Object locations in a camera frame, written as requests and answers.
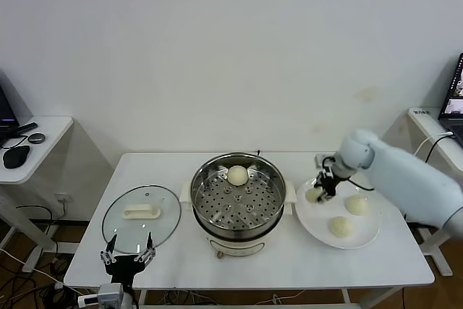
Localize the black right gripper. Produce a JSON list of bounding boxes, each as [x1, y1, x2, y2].
[[313, 166, 340, 204]]

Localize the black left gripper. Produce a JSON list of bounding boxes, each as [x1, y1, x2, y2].
[[100, 232, 157, 285]]

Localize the white steamed baozi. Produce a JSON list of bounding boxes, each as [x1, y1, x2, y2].
[[345, 195, 370, 216], [226, 165, 250, 187], [328, 216, 354, 240], [305, 187, 323, 204]]

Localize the steel perforated steamer basket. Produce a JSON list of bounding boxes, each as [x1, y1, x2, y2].
[[179, 153, 298, 234]]

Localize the white round plate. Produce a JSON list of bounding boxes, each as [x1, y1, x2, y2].
[[295, 177, 381, 250]]

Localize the cream electric cooker base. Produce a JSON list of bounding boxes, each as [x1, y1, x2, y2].
[[193, 207, 294, 261]]

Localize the white side desk labelled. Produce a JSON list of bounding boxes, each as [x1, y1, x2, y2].
[[407, 106, 463, 277]]

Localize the black computer mouse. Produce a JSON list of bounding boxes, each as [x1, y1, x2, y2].
[[3, 145, 32, 169]]

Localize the black stick remote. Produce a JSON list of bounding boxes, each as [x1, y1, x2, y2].
[[7, 122, 39, 140]]

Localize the black laptop purple light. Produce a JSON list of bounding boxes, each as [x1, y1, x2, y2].
[[0, 80, 21, 143]]

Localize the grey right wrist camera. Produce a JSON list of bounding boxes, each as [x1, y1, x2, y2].
[[313, 154, 336, 171]]

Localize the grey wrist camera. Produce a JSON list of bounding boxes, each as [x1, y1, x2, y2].
[[313, 154, 336, 171], [77, 282, 126, 307]]

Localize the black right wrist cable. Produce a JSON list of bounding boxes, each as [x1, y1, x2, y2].
[[347, 174, 375, 192]]

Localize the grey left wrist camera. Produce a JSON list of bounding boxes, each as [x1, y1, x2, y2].
[[77, 282, 126, 307]]

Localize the black floor cable bundle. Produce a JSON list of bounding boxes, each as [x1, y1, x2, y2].
[[0, 250, 84, 309]]

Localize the black socket cable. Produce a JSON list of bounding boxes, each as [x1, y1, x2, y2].
[[16, 200, 69, 224]]

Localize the white power cable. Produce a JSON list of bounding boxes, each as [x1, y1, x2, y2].
[[414, 133, 453, 158]]

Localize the white table frame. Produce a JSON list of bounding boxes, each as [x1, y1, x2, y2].
[[129, 285, 408, 309]]

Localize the black cable with adapter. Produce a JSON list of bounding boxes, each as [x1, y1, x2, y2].
[[425, 135, 453, 164]]

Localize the white cables under table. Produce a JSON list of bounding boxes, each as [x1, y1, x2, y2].
[[162, 289, 308, 305]]

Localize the black laptop camera views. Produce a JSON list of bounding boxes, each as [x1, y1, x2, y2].
[[437, 52, 463, 132]]

